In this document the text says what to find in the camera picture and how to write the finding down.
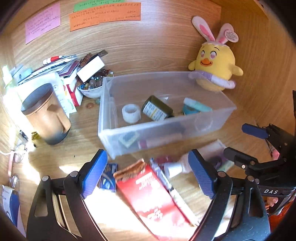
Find red white carton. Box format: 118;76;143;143
66;82;84;107

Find eyeglasses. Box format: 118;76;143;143
9;142;28;189

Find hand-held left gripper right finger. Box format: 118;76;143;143
188;149;271;241

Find small amber bottle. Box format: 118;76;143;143
31;132;42;148

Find clear plastic clip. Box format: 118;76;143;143
18;130;30;144

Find dark green bottle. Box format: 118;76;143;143
141;95;174;121

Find white printed pen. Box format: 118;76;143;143
149;158;199;226

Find white green eraser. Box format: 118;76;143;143
119;132;139;148

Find person's right hand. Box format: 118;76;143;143
265;197;279;210

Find translucent white tape roll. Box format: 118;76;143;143
122;104;141;123

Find small white bottle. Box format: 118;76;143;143
165;153;193;178

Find yellow chick plush toy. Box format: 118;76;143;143
188;16;244;92

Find clear plastic storage box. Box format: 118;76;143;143
97;71;237;160

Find orange red cloth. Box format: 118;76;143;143
268;197;294;223

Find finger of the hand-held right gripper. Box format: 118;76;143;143
223;147;282;179
241;123;282;151

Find purple bottle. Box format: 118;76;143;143
209;155;224;171

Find white rectangular box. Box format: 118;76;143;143
76;56;105;82

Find white cable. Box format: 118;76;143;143
0;149;28;156

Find red white marker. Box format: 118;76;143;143
43;56;62;65

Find green cap spray bottle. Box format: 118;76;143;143
2;65;16;98

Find pink sticky note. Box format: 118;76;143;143
25;2;61;44

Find red envelope packet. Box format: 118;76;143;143
113;159;192;240

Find light teal tube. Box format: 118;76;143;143
183;97;213;113

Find dark brown wooden piece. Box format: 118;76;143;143
80;50;108;67

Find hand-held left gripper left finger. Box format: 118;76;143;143
26;149;109;241

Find teal tape roll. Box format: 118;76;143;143
183;104;200;115

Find brown ceramic mug with lid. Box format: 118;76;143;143
21;83;72;146

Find orange sticky note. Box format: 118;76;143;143
69;2;142;32

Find green sticky note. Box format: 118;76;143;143
73;0;123;12

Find pile of glass beads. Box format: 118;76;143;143
77;68;114;90

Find keyring with pink charm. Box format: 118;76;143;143
266;139;281;160

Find white ceramic bowl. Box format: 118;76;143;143
77;83;103;98

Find blue white card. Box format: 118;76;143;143
0;184;26;234

